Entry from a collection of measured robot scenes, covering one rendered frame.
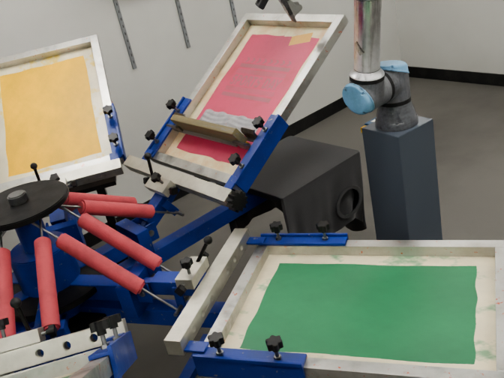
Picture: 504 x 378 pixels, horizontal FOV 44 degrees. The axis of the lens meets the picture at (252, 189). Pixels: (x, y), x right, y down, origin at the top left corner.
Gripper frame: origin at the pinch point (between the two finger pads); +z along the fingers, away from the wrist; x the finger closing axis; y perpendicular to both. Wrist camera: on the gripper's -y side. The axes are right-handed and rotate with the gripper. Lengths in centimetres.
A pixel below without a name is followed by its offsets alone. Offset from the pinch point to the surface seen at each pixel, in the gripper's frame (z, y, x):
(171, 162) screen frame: 19, -70, -7
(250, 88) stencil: 16.1, -27.7, 2.8
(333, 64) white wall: 188, 44, 282
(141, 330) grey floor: 120, -151, 32
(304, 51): 13.1, -2.0, -1.1
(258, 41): 11.6, -14.2, 26.2
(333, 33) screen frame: 9.2, 9.9, -9.4
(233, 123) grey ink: 18.6, -40.2, -9.0
